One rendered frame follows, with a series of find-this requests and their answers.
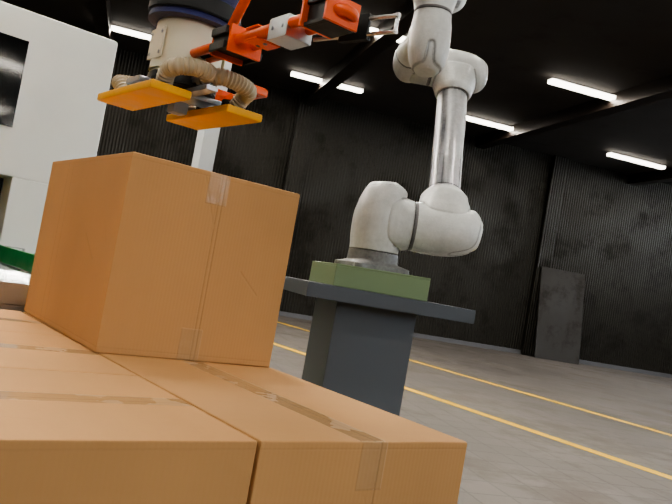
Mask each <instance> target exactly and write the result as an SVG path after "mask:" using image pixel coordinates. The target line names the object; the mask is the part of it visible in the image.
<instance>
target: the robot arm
mask: <svg viewBox="0 0 672 504"><path fill-rule="evenodd" d="M466 1H467V0H413V3H414V15H413V20H412V23H411V27H410V29H409V34H408V35H407V37H406V38H405V39H404V40H403V41H402V42H401V43H400V45H399V46H398V48H397V49H396V51H395V53H394V57H393V70H394V73H395V75H396V77H397V78H398V79H399V80H400V81H402V82H405V83H414V84H420V85H425V86H430V87H433V91H434V95H435V97H436V99H437V106H436V116H435V127H434V137H433V148H432V158H431V169H430V179H429V188H428V189H426V190H425V191H424V192H423V193H422V194H421V196H420V199H419V202H415V201H412V200H410V199H408V198H407V197H408V193H407V191H406V190H405V189H404V188H403V187H402V186H400V185H399V184H398V183H395V182H389V181H373V182H370V183H369V184H368V186H367V187H366V188H365V190H364V191H363V193H362V194H361V196H360V198H359V200H358V203H357V205H356V208H355V210H354V214H353V219H352V224H351V232H350V245H349V250H348V254H347V258H344V259H335V261H334V263H338V264H345V265H351V266H357V267H363V268H370V269H376V270H382V271H388V272H394V273H401V274H407V275H409V270H406V269H404V268H401V267H399V266H398V265H397V263H398V253H399V250H400V251H404V250H408V251H413V252H417V253H421V254H426V255H433V256H442V257H455V256H462V255H466V254H469V253H470V252H472V251H475V250H476V249H477V248H478V246H479V243H480V240H481V237H482V232H483V223H482V221H481V218H480V216H479V215H478V213H477V212H476V211H473V210H470V206H469V203H468V198H467V196H466V195H465V193H464V192H463V191H462V190H461V189H460V187H461V174H462V161H463V147H464V137H465V125H466V112H467V101H468V100H469V99H470V98H471V96H472V94H476V93H478V92H480V91H481V90H482V89H483V88H484V87H485V85H486V82H487V78H488V66H487V64H486V63H485V61H484V60H482V59H481V58H479V57H478V56H476V55H474V54H471V53H469V52H465V51H461V50H456V49H450V42H451V31H452V24H451V20H452V14H453V13H456V12H458V11H460V10H461V9H462V8H463V7H464V5H465V3H466Z"/></svg>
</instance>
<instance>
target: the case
mask: <svg viewBox="0 0 672 504"><path fill-rule="evenodd" d="M299 198H300V195H299V194H297V193H293V192H289V191H286V190H282V189H278V188H274V187H270V186H266V185H262V184H258V183H254V182H251V181H247V180H243V179H239V178H235V177H231V176H227V175H223V174H219V173H215V172H212V171H208V170H204V169H200V168H196V167H192V166H188V165H184V164H180V163H176V162H173V161H169V160H165V159H161V158H157V157H153V156H149V155H145V154H141V153H138V152H127V153H119V154H111V155H103V156H95V157H87V158H79V159H71V160H63V161H55V162H53V164H52V169H51V174H50V179H49V184H48V190H47V195H46V200H45V205H44V210H43V215H42V221H41V226H40V231H39V236H38V241H37V246H36V251H35V257H34V262H33V267H32V272H31V277H30V282H29V288H28V293H27V298H26V303H25V308H24V311H26V312H27V313H29V314H31V315H32V316H34V317H36V318H37V319H39V320H41V321H43V322H44V323H46V324H48V325H49V326H51V327H53V328H55V329H56V330H58V331H60V332H61V333H63V334H65V335H67V336H68V337H70V338H72V339H73V340H75V341H77V342H78V343H80V344H82V345H84V346H85V347H87V348H89V349H90V350H92V351H94V352H96V353H106V354H118V355H130V356H141V357H153V358H165V359H177V360H189V361H200V362H212V363H224V364H236V365H248V366H260V367H269V365H270V360H271V354H272V349H273V343H274V338H275V332H276V326H277V321H278V315H279V310H280V304H281V298H282V293H283V287H284V282H285V276H286V271H287V265H288V259H289V254H290V248H291V243H292V237H293V232H294V226H295V220H296V215H297V209H298V204H299Z"/></svg>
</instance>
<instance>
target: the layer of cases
mask: <svg viewBox="0 0 672 504"><path fill-rule="evenodd" d="M466 448H467V442H465V441H463V440H460V439H458V438H455V437H452V436H450V435H447V434H445V433H442V432H439V431H437V430H434V429H431V428H429V427H426V426H423V425H421V424H418V423H416V422H413V421H410V420H408V419H405V418H402V417H400V416H397V415H394V414H392V413H389V412H387V411H384V410H381V409H379V408H376V407H373V406H371V405H368V404H365V403H363V402H360V401H358V400H355V399H352V398H350V397H347V396H344V395H342V394H339V393H336V392H334V391H331V390H329V389H326V388H323V387H321V386H318V385H315V384H313V383H310V382H307V381H305V380H302V379H300V378H297V377H294V376H292V375H289V374H286V373H284V372H281V371H278V370H276V369H273V368H270V367H260V366H248V365H236V364H224V363H212V362H200V361H189V360H177V359H165V358H153V357H141V356H130V355H118V354H106V353H96V352H94V351H92V350H90V349H89V348H87V347H85V346H84V345H82V344H80V343H78V342H77V341H75V340H73V339H72V338H70V337H68V336H67V335H65V334H63V333H61V332H60V331H58V330H56V329H55V328H53V327H51V326H49V325H48V324H46V323H44V322H43V321H41V320H39V319H37V318H36V317H34V316H32V315H31V314H29V313H27V312H23V313H22V312H21V311H14V310H5V309H0V504H457V502H458V496H459V490H460V484H461V478H462V472H463V466H464V460H465V454H466Z"/></svg>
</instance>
